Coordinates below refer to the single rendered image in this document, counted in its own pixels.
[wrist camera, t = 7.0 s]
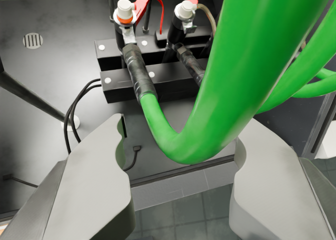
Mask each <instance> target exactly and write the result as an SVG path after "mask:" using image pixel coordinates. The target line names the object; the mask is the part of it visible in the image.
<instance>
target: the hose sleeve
mask: <svg viewBox="0 0 336 240"><path fill-rule="evenodd" d="M125 59H126V64H127V68H128V71H129V73H130V77H131V80H132V84H133V89H134V92H135V96H136V98H137V101H138V103H139V105H140V106H141V98H142V97H143V96H144V95H146V94H153V95H154V96H155V97H156V99H157V100H158V95H157V93H156V89H155V87H154V84H153V82H152V81H151V78H150V76H149V73H148V71H147V69H146V65H145V63H144V60H143V58H142V56H141V55H140V53H139V52H137V51H130V52H128V53H127V55H126V57H125Z"/></svg>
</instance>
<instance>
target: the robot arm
mask: <svg viewBox="0 0 336 240"><path fill-rule="evenodd" d="M125 138H127V131H126V125H125V118H124V114H119V113H118V114H114V115H113V116H112V117H110V118H109V119H108V120H106V121H105V122H104V123H102V124H101V125H100V126H99V127H97V128H96V129H95V130H94V131H92V132H91V133H90V134H89V135H87V136H86V137H85V138H84V139H83V140H82V141H81V142H80V143H79V144H78V145H77V146H76V147H75V148H74V149H73V151H72V152H71V153H70V154H69V156H68V157H67V158H66V160H64V161H58V162H57V163H56V165H55V166H54V167H53V168H52V170H51V171H50V172H49V173H48V175H47V176H46V177H45V178H44V180H43V181H42V182H41V183H40V185H39V186H38V187H37V188H36V190H35V191H34V192H33V193H32V195H31V196H30V197H29V198H28V200H27V201H26V202H25V203H24V205H23V206H22V207H21V208H20V210H19V211H18V212H17V213H16V215H15V216H14V217H13V218H12V220H11V221H10V222H9V224H8V225H7V226H6V228H5V229H4V231H3V232H2V233H1V235H0V240H125V239H126V238H127V237H128V236H129V235H130V234H131V233H132V232H133V231H134V229H135V227H136V217H135V209H134V202H133V197H132V192H131V187H130V181H129V177H128V175H127V173H125V172H124V171H123V170H122V169H123V166H124V165H125V163H126V156H125V151H124V145H123V141H124V140H125ZM235 140H236V148H235V154H234V161H235V163H236V164H237V166H238V168H239V171H238V172H236V174H235V177H234V182H233V187H232V193H231V198H230V204H229V226H230V228H231V230H232V231H233V232H234V233H235V234H236V235H237V236H238V237H239V238H240V239H241V240H336V187H335V186H334V185H333V184H332V183H331V182H330V181H329V180H328V179H327V178H326V177H325V176H324V175H323V174H322V172H321V171H320V170H319V169H318V168H317V167H316V166H315V165H314V164H313V163H312V162H311V161H310V160H309V159H308V158H301V157H299V156H298V155H297V153H296V152H295V151H294V150H293V149H292V148H291V147H290V146H289V145H288V144H287V143H286V142H285V141H284V140H283V139H281V138H280V137H279V136H278V135H277V134H275V133H274V132H273V131H271V130H270V129H268V128H267V127H265V126H264V125H263V124H261V123H260V122H258V121H257V120H255V119H253V118H252V119H251V120H250V121H249V123H248V124H247V125H246V126H245V128H244V129H243V130H242V131H241V133H240V134H239V135H238V136H237V137H236V138H235Z"/></svg>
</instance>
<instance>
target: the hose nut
mask: <svg viewBox="0 0 336 240"><path fill-rule="evenodd" d="M122 49H123V56H124V60H125V63H127V62H126V55H127V53H128V52H130V51H137V52H139V53H140V55H142V53H141V50H140V48H139V46H137V45H134V44H132V43H129V44H128V45H126V46H125V47H124V48H122Z"/></svg>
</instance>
